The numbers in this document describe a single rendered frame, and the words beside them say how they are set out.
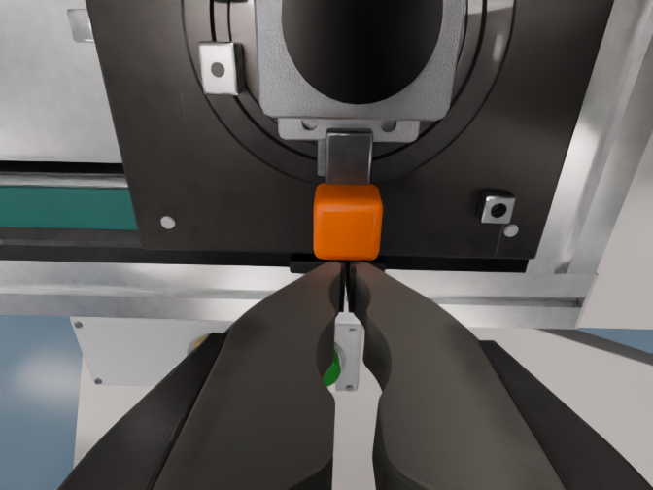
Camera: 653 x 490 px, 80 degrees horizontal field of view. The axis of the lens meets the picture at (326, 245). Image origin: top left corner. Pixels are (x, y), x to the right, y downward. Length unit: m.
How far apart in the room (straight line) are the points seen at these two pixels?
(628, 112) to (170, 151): 0.24
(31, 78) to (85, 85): 0.03
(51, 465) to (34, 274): 2.31
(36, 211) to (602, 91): 0.34
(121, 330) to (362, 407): 0.29
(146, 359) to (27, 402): 1.96
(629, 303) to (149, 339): 0.44
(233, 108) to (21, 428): 2.31
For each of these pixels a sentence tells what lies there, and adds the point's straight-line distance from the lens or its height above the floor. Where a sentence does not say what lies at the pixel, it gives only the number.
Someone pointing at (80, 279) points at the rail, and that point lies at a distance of 0.31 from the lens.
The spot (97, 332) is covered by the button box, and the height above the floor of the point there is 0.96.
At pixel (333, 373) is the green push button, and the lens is 0.30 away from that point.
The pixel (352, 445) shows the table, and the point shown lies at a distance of 0.56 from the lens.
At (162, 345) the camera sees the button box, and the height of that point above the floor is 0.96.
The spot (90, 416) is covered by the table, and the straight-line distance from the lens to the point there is 0.60.
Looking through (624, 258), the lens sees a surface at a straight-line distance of 0.45.
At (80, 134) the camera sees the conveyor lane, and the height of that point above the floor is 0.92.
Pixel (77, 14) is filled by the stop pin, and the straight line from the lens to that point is 0.24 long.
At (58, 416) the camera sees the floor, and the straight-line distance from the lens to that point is 2.28.
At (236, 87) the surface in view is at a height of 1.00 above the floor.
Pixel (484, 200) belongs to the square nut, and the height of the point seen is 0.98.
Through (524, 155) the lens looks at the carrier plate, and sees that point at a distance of 0.24.
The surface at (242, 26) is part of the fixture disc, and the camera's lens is 0.19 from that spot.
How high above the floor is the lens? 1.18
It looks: 62 degrees down
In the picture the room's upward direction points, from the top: 178 degrees counter-clockwise
